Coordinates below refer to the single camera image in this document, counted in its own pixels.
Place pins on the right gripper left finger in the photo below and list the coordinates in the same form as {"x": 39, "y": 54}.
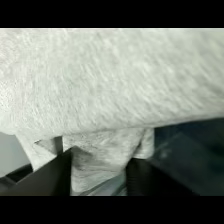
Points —
{"x": 50, "y": 180}

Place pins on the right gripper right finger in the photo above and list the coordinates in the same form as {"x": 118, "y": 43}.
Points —
{"x": 150, "y": 181}

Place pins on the light grey garment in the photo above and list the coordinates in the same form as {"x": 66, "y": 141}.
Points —
{"x": 110, "y": 83}

